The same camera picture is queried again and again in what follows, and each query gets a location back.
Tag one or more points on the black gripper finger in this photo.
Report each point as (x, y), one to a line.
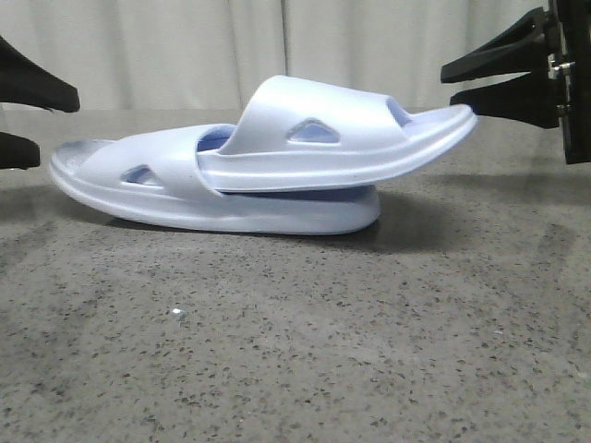
(24, 82)
(18, 153)

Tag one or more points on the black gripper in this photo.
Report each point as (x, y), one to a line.
(559, 97)

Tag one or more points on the pale green curtain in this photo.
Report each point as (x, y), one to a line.
(168, 55)

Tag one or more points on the light blue slipper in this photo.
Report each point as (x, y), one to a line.
(154, 178)
(299, 134)

